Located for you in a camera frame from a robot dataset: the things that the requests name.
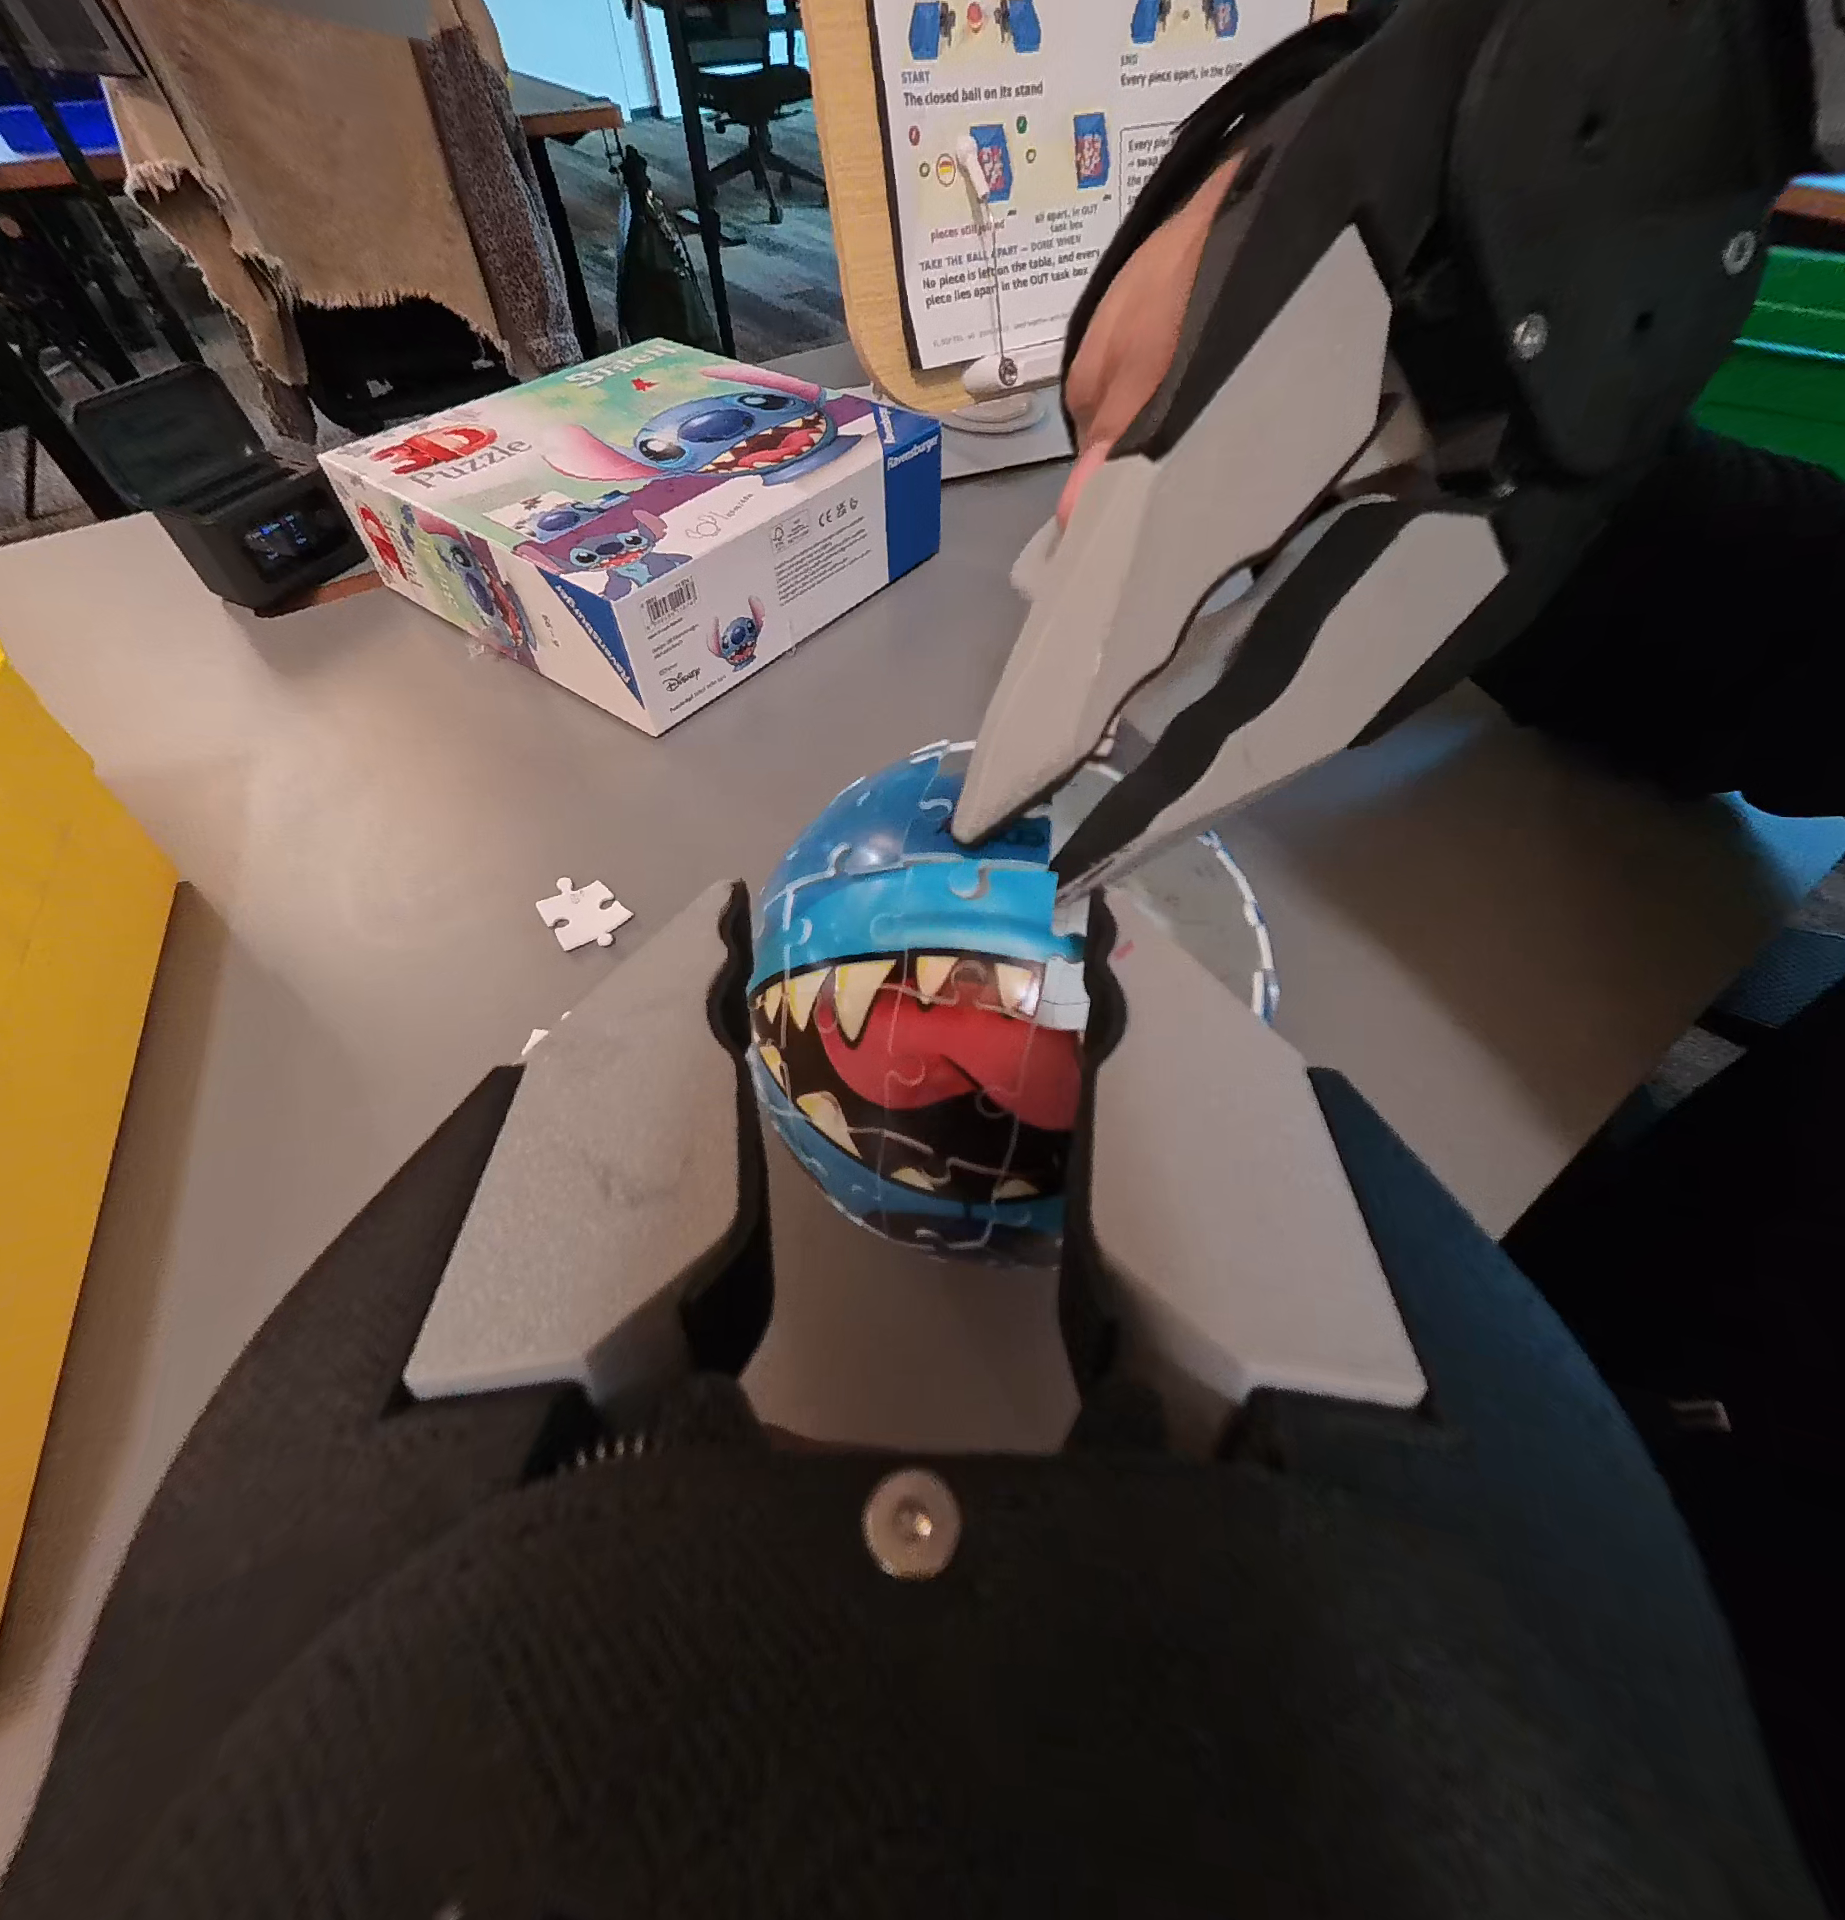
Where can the yellow bin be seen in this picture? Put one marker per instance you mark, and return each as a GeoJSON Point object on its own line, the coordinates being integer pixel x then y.
{"type": "Point", "coordinates": [45, 1081]}

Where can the blue puzzle ball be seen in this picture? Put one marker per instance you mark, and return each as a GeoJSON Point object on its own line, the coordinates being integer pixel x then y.
{"type": "Point", "coordinates": [921, 1081]}

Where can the person's right hand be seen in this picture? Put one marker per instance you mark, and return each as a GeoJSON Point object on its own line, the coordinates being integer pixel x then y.
{"type": "Point", "coordinates": [1141, 330]}

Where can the wooden table with black legs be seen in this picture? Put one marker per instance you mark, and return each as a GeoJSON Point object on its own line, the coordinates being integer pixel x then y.
{"type": "Point", "coordinates": [571, 111]}

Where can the blue bin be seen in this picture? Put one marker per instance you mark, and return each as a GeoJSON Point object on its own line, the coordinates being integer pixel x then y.
{"type": "Point", "coordinates": [30, 105]}

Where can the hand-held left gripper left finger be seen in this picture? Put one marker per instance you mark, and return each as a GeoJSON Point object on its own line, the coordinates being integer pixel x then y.
{"type": "Point", "coordinates": [606, 1200]}

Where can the black office chair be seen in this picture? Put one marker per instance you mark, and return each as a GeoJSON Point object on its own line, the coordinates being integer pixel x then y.
{"type": "Point", "coordinates": [742, 90]}

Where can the white puzzle piece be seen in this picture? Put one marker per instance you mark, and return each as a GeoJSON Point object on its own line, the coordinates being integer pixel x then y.
{"type": "Point", "coordinates": [541, 1039]}
{"type": "Point", "coordinates": [581, 916]}

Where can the green bin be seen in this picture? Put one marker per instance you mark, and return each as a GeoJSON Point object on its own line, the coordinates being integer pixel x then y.
{"type": "Point", "coordinates": [1801, 361]}

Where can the black device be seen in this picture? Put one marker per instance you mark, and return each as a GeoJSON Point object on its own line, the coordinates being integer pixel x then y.
{"type": "Point", "coordinates": [231, 495]}

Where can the colourful puzzle box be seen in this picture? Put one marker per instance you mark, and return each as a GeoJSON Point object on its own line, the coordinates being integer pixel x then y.
{"type": "Point", "coordinates": [637, 510]}

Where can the beige cloth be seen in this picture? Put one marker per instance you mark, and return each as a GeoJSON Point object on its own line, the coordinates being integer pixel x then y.
{"type": "Point", "coordinates": [307, 166]}

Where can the grey knit cloth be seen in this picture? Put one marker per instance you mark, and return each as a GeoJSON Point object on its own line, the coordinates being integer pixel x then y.
{"type": "Point", "coordinates": [495, 211]}

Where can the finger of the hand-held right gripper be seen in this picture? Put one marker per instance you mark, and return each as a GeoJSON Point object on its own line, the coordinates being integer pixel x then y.
{"type": "Point", "coordinates": [1161, 571]}
{"type": "Point", "coordinates": [1357, 631]}

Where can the instruction sign board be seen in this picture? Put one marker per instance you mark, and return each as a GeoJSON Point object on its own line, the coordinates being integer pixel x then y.
{"type": "Point", "coordinates": [997, 151]}

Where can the person's right forearm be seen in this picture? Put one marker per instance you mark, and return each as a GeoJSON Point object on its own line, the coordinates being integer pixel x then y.
{"type": "Point", "coordinates": [1732, 631]}

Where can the dark bag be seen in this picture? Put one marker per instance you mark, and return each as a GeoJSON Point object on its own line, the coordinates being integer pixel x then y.
{"type": "Point", "coordinates": [665, 271]}

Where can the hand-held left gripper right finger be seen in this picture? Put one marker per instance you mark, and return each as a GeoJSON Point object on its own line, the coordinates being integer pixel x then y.
{"type": "Point", "coordinates": [1237, 1200]}

